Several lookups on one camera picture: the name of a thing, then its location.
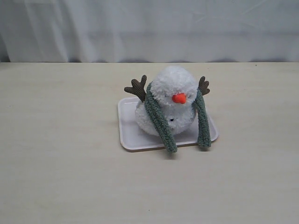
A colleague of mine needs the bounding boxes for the white backdrop curtain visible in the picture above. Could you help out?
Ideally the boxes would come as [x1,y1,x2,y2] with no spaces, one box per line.
[0,0,299,63]

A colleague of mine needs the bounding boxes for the white plush snowman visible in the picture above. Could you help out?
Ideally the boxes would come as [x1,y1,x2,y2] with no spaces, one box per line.
[124,65,210,136]

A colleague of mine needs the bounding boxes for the white rectangular plastic tray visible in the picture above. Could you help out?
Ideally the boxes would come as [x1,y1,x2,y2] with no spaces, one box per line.
[116,97,220,154]

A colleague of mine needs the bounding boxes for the green knitted scarf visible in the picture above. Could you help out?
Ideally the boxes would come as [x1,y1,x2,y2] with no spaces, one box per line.
[145,87,212,153]

